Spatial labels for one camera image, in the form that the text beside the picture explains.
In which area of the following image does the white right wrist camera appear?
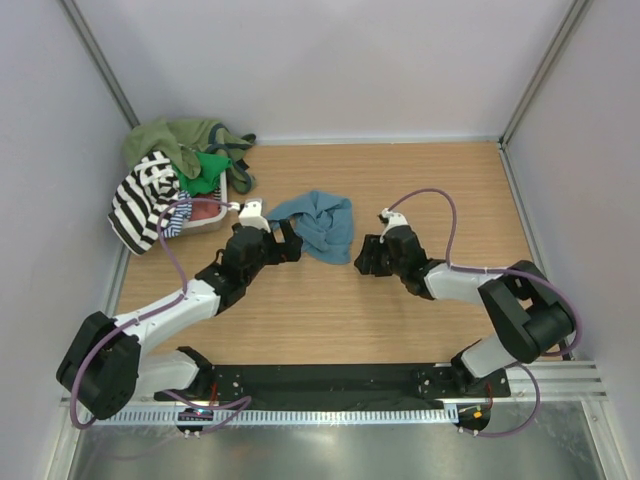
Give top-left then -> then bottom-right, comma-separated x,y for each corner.
378,208 -> 408,244

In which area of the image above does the blue white striped tank top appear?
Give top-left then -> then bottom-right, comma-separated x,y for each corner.
162,191 -> 193,238

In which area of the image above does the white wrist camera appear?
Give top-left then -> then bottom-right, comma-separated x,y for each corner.
378,208 -> 408,244
228,198 -> 271,232

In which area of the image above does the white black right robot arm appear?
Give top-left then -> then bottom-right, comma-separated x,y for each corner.
354,225 -> 577,396

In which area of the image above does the white laundry basket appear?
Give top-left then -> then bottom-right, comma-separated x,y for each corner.
182,174 -> 228,235

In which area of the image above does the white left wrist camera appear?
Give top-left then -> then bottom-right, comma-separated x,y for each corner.
228,198 -> 271,232

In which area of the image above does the olive green tank top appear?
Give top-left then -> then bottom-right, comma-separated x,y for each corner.
122,118 -> 256,194

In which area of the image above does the perforated cable duct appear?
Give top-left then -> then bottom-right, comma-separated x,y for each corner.
95,403 -> 458,427

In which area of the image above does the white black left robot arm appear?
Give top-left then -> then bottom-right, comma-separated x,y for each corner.
56,220 -> 303,420

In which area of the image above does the black white striped tank top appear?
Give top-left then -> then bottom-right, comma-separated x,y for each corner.
107,151 -> 181,256

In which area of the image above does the bright green tank top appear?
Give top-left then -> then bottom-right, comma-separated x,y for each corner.
174,152 -> 231,197

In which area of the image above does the red tank top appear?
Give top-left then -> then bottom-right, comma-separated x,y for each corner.
189,201 -> 222,223

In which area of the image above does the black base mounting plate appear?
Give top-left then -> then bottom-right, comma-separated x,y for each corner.
177,363 -> 511,410

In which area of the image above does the aluminium frame rail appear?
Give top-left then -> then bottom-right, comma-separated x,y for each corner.
504,360 -> 609,403

